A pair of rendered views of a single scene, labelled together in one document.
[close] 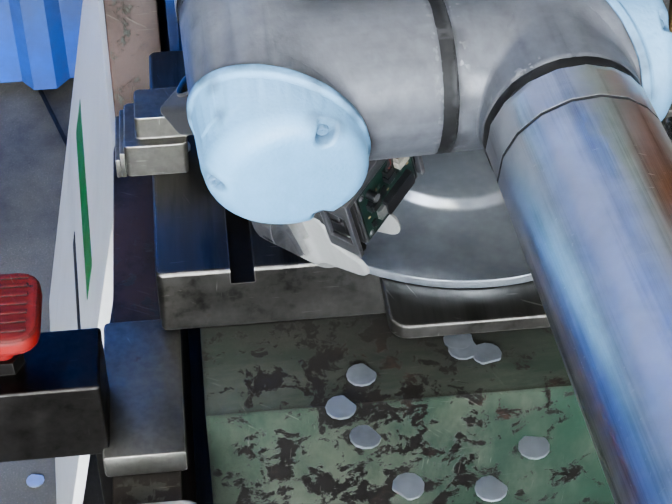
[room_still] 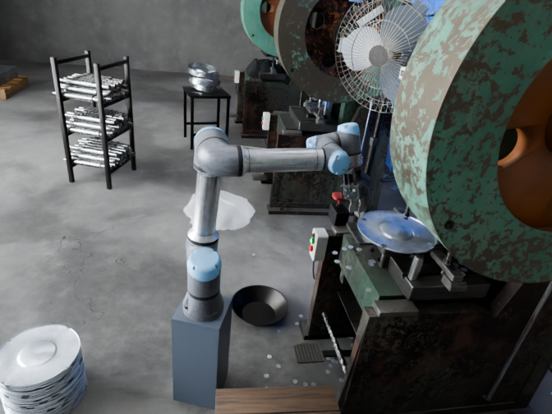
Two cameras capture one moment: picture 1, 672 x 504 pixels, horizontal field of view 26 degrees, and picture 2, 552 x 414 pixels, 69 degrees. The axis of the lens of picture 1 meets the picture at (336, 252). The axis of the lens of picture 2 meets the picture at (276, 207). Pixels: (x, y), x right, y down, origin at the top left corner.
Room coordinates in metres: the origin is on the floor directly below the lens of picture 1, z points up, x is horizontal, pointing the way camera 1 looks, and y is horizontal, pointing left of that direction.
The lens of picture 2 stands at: (0.25, -1.32, 1.52)
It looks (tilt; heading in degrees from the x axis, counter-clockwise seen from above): 28 degrees down; 83
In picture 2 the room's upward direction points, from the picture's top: 7 degrees clockwise
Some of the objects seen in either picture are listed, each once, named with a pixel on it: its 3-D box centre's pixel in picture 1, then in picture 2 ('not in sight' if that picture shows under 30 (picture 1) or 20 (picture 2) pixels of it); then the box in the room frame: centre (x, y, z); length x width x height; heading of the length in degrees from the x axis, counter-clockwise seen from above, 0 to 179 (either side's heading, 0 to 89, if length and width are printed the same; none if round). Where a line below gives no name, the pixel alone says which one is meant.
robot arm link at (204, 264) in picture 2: not in sight; (204, 270); (0.15, -0.16, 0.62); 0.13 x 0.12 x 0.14; 99
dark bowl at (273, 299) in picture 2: not in sight; (259, 308); (0.41, 0.28, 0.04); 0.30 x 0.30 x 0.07
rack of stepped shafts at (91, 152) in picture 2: not in sight; (97, 120); (-0.86, 1.84, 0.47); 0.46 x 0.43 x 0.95; 166
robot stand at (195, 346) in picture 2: not in sight; (202, 349); (0.16, -0.17, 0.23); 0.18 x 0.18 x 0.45; 76
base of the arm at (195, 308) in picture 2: not in sight; (203, 296); (0.16, -0.17, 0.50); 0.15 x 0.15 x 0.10
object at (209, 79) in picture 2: not in sight; (205, 104); (-0.12, 2.85, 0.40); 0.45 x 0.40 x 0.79; 108
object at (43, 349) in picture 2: not in sight; (37, 353); (-0.45, -0.21, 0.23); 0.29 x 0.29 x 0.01
